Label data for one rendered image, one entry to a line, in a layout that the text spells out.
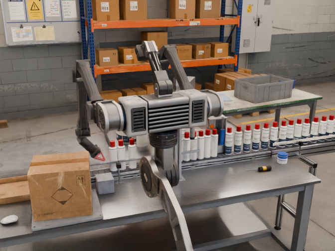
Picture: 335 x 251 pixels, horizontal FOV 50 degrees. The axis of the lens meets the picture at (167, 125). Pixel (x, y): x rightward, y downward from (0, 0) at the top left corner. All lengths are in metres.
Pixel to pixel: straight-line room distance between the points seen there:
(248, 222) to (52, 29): 4.57
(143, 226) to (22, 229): 1.21
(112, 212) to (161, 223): 1.02
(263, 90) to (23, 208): 2.99
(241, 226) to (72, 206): 1.53
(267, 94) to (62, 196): 3.00
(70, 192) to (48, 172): 0.16
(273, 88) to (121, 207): 2.80
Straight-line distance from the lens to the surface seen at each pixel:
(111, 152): 2.33
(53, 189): 1.96
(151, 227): 3.00
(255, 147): 2.73
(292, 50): 8.96
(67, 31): 6.44
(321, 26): 9.47
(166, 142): 1.65
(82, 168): 1.91
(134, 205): 2.11
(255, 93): 4.26
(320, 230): 3.61
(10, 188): 2.46
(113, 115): 1.54
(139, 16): 6.08
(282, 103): 4.44
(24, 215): 2.17
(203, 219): 3.10
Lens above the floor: 1.94
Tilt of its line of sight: 19 degrees down
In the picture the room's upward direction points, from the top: straight up
